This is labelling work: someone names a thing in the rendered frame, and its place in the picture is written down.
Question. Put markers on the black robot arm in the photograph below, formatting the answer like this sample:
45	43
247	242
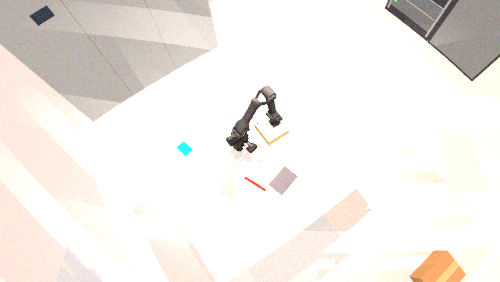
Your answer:
241	127

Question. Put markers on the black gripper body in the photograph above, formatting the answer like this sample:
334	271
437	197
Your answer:
251	147

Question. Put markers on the cyan flat plate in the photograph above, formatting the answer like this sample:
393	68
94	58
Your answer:
184	148

